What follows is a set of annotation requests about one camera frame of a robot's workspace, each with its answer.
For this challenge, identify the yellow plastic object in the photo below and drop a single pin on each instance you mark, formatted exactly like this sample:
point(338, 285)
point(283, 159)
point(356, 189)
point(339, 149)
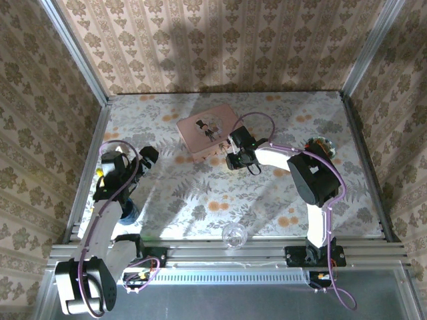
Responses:
point(99, 172)

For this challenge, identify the aluminium corner post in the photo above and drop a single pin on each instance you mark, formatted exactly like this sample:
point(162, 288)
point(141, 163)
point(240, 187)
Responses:
point(76, 53)
point(370, 46)

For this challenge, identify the right aluminium corner post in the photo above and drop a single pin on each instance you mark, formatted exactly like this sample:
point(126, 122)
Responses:
point(370, 46)

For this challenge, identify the dark blue cup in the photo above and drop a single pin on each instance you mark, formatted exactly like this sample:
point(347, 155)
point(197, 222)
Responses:
point(130, 215)

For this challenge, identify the left aluminium corner post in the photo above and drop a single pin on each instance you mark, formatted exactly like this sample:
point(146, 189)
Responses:
point(76, 53)

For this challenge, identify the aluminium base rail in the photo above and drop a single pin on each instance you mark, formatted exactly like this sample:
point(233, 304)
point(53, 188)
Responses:
point(207, 255)

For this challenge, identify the black connector block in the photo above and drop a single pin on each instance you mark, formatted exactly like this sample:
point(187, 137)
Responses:
point(133, 277)
point(317, 276)

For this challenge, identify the black mount plate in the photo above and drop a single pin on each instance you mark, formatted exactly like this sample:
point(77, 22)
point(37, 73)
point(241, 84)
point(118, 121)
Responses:
point(295, 256)
point(158, 257)

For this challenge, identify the pink box with couple picture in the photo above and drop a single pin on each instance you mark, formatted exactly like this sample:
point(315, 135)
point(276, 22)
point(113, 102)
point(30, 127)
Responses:
point(191, 133)

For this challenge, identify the left aluminium side rail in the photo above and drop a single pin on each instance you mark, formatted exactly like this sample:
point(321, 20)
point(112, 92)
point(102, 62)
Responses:
point(90, 140)

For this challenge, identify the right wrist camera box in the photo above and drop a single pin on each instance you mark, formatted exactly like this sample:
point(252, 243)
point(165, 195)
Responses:
point(235, 142)

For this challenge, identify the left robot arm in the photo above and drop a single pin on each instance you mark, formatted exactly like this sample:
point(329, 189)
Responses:
point(86, 286)

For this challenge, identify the right black connector block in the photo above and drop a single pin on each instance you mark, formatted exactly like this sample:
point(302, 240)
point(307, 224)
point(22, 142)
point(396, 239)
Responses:
point(317, 276)

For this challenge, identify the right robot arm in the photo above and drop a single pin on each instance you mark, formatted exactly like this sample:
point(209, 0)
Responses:
point(317, 180)

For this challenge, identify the leaf pattern bowl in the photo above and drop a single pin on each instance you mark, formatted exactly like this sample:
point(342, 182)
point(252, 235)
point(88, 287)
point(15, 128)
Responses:
point(328, 145)

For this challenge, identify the grey metal sheet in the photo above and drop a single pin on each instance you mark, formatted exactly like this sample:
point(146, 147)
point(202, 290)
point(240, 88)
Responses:
point(217, 303)

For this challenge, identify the left black connector block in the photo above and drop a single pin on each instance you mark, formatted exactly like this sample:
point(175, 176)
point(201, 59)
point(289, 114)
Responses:
point(133, 277)

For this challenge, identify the right black mount plate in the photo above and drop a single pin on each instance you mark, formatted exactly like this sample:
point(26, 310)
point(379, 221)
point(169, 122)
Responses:
point(295, 256)

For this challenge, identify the clear glass cup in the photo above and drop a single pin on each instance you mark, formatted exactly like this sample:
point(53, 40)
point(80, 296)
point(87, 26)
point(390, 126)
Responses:
point(234, 236)

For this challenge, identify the left black mount plate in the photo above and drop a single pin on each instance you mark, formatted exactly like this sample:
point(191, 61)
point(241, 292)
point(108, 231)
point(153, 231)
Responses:
point(158, 257)

